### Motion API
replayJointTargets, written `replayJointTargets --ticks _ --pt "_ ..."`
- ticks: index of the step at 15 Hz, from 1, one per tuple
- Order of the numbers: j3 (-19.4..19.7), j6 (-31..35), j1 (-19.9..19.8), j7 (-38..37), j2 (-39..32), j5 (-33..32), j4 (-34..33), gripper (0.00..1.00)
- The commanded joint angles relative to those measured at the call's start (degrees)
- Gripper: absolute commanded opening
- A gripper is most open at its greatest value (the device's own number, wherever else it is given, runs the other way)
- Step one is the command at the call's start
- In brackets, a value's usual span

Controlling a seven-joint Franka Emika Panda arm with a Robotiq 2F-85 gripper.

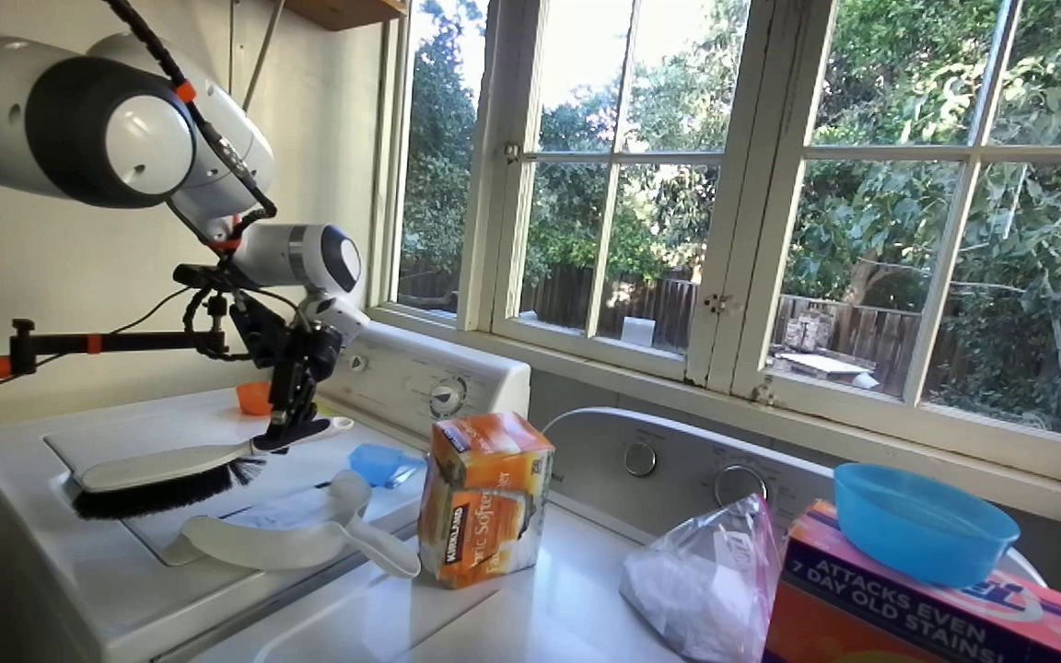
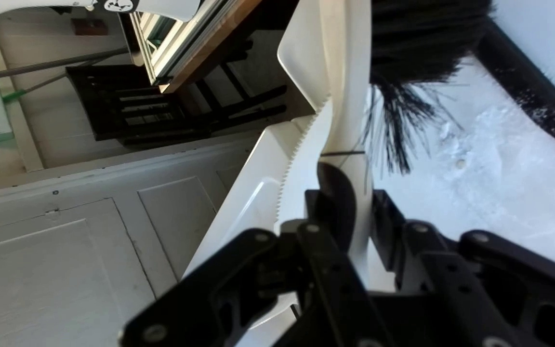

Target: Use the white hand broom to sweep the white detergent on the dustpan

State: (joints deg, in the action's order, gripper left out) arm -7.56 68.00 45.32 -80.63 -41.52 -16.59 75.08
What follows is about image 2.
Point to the white hand broom black bristles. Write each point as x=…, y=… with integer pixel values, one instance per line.
x=347, y=77

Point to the wooden frame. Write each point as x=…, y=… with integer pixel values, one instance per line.
x=187, y=45

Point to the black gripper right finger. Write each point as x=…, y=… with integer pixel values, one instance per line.
x=515, y=276

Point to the white detergent powder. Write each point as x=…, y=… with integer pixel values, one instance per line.
x=482, y=160

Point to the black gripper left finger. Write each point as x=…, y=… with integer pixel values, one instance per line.
x=226, y=289

